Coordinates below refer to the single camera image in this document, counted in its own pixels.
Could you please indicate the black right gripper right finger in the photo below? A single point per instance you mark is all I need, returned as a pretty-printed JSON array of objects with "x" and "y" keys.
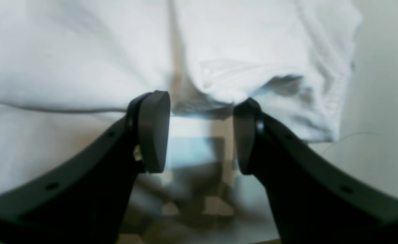
[{"x": 312, "y": 201}]

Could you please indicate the white T-shirt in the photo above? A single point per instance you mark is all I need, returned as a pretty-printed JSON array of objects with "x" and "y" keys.
[{"x": 69, "y": 68}]

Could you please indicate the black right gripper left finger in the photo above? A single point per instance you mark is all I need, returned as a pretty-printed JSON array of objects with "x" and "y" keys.
[{"x": 84, "y": 200}]

